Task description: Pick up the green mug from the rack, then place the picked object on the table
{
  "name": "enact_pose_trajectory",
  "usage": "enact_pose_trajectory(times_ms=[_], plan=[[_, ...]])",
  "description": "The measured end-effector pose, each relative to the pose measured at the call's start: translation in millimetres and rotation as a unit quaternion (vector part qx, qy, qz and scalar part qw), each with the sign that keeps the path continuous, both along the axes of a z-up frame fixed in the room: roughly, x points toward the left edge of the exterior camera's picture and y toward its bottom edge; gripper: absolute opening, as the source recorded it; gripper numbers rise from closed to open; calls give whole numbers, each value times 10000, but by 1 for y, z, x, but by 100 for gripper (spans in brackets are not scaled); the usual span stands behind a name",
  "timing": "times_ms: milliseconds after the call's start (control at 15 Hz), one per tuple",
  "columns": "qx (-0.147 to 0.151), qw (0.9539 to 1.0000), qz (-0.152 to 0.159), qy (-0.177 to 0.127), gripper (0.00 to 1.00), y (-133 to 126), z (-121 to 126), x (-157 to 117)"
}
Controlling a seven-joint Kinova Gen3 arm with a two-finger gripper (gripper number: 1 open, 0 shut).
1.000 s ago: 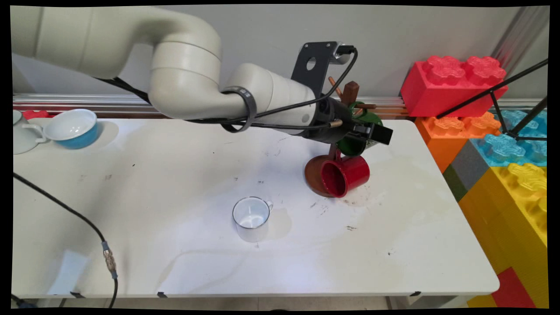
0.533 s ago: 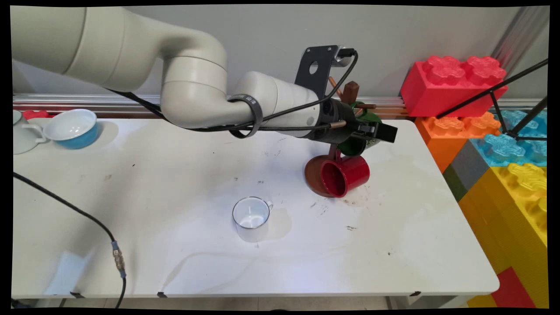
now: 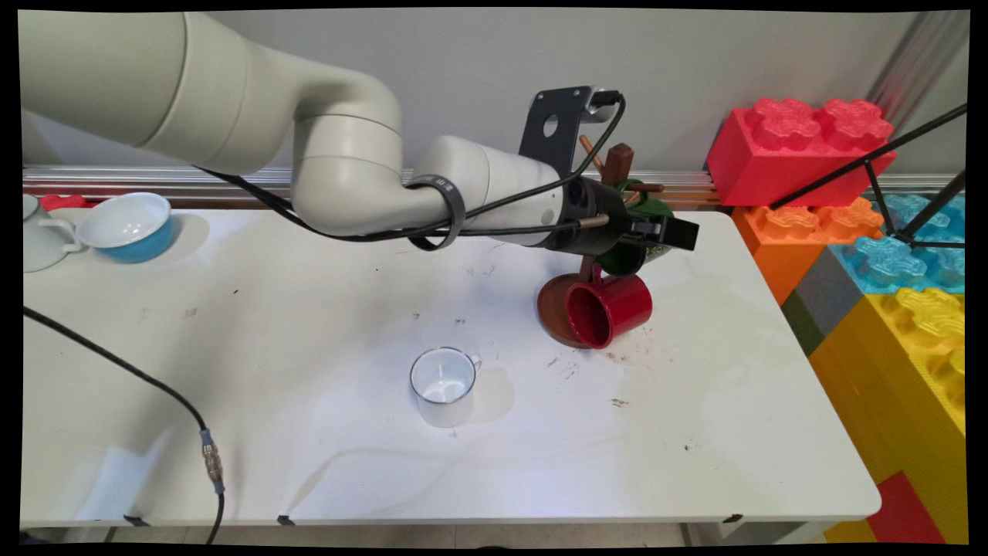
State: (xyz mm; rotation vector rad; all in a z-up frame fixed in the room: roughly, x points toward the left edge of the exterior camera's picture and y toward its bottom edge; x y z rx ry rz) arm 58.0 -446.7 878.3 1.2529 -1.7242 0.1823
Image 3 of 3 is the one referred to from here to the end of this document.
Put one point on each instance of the orange giant toy brick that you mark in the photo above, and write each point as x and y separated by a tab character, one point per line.
779	247

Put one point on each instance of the red giant toy brick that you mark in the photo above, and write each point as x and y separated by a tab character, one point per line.
779	158

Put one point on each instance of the white enamel mug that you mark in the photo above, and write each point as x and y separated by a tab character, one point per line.
444	382

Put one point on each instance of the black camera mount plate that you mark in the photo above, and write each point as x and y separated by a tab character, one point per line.
567	108

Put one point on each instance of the red mug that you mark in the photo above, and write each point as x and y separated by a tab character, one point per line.
617	305

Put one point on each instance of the blue and white bowl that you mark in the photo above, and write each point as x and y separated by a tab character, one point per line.
127	228

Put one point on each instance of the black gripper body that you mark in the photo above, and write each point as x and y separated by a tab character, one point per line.
598	212

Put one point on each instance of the brown wooden mug tree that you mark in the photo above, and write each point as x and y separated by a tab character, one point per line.
617	162

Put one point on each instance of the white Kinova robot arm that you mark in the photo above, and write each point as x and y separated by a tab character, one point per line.
231	93

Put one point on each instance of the small red toy brick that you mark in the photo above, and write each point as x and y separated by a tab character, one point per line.
907	513

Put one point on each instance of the aluminium wall rail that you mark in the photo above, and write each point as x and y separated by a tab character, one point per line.
116	185

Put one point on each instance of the small red object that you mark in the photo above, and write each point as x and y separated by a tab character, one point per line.
62	202

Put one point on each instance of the yellow giant toy brick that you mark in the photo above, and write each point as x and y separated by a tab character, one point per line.
895	371

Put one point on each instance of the green giant toy brick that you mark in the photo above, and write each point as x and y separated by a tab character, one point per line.
804	324

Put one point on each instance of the black tripod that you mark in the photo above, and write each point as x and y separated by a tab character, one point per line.
868	161

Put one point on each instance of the grey giant toy brick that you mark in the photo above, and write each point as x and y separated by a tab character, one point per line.
830	297

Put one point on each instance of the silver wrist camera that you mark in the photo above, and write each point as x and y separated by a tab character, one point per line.
604	100

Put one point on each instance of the light blue giant toy brick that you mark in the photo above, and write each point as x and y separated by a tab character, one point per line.
888	259

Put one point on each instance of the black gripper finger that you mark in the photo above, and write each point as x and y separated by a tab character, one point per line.
641	238
683	234

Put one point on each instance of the green mug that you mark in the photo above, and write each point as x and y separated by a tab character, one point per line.
624	264

